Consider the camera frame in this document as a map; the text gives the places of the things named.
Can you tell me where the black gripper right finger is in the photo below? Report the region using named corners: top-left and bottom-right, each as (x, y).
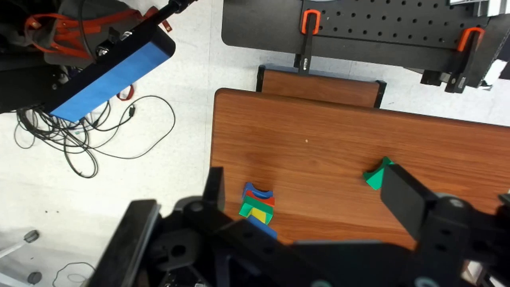
top-left (379, 165), bottom-right (443, 253)

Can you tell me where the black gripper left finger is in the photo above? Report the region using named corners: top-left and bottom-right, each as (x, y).
top-left (202, 166), bottom-right (236, 225)

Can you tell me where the blue rectangular block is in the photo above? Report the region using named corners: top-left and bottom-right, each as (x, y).
top-left (245, 216), bottom-right (279, 241)

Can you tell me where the green rectangular block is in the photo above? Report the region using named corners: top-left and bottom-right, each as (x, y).
top-left (237, 198), bottom-right (276, 225)

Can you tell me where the green arch block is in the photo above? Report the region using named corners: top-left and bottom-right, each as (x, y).
top-left (362, 155), bottom-right (398, 192)

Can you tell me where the blue arch block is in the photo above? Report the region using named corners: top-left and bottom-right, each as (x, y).
top-left (242, 181), bottom-right (276, 202)

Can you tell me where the yellow cube block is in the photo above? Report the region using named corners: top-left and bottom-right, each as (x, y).
top-left (250, 206), bottom-right (274, 224)

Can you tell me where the red arch block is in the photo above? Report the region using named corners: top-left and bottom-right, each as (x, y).
top-left (242, 192), bottom-right (277, 208)

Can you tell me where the wooden table lower shelf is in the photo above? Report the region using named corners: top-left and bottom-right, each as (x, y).
top-left (256, 64), bottom-right (387, 111)

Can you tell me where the grey chair base with casters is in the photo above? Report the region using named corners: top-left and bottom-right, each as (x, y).
top-left (0, 229), bottom-right (43, 286)

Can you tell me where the red cable loop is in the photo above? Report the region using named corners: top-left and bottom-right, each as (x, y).
top-left (116, 84), bottom-right (138, 104)

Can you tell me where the black floor cable bundle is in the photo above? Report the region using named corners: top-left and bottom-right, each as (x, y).
top-left (13, 95), bottom-right (178, 181)

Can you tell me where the black frame with blue panel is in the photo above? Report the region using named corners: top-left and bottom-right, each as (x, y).
top-left (49, 23), bottom-right (177, 125)

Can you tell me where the black clamp orange handle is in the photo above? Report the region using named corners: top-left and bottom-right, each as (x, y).
top-left (293, 7), bottom-right (323, 74)
top-left (421, 26), bottom-right (488, 96)

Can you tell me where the thin black cable loop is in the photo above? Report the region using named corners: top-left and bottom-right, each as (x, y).
top-left (51, 259), bottom-right (97, 287)

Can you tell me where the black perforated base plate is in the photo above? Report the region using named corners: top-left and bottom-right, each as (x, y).
top-left (221, 0), bottom-right (510, 76)

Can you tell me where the orange strap bundle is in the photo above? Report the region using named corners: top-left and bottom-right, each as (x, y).
top-left (22, 5), bottom-right (175, 61)

